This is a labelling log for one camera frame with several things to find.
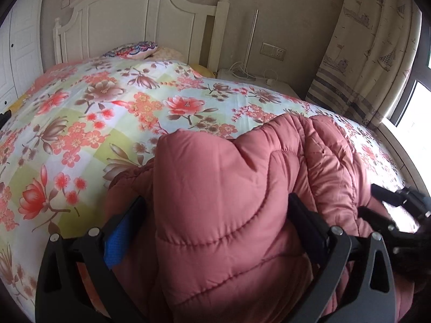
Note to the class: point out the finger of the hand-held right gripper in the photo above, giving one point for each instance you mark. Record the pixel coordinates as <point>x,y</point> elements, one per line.
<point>375,217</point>
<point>385,192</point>

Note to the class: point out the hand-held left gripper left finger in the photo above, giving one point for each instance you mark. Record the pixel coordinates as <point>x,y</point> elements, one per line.
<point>118,239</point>

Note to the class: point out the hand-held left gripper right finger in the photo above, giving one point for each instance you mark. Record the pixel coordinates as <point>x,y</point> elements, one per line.
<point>315,239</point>

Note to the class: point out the pink quilted jacket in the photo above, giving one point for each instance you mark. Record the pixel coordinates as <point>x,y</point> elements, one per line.
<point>219,208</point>

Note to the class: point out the person's right forearm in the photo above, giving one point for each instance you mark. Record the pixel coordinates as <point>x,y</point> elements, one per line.
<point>410,259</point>

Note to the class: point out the window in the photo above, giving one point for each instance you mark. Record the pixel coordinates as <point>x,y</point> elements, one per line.
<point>421,107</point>

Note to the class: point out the floral blanket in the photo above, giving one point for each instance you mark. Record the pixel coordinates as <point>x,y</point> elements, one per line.
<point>101,114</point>

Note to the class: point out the striped printed curtain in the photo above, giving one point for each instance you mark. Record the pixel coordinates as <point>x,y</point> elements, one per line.
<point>353,57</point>

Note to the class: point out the white nightstand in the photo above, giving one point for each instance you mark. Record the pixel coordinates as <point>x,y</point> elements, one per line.
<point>283,86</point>

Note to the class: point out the small white device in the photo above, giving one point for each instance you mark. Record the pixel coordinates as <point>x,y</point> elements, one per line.
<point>271,81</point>

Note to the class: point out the yellow pillow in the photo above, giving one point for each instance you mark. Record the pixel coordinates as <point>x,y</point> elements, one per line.
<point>205,70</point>

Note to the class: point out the colourful patterned pillow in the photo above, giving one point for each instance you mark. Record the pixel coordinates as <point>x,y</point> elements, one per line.
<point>134,49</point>

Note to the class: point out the pale floral pillow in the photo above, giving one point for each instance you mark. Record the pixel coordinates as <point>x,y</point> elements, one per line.
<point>168,53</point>

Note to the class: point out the white pole lamp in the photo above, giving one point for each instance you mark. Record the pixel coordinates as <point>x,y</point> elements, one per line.
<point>252,40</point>

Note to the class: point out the white wardrobe door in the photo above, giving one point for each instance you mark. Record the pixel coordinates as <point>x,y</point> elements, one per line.
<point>20,57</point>

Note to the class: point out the white bed headboard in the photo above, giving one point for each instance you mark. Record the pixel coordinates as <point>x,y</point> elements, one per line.
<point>118,16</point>

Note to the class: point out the beige wall socket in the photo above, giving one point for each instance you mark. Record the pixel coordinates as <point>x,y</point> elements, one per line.
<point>273,51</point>

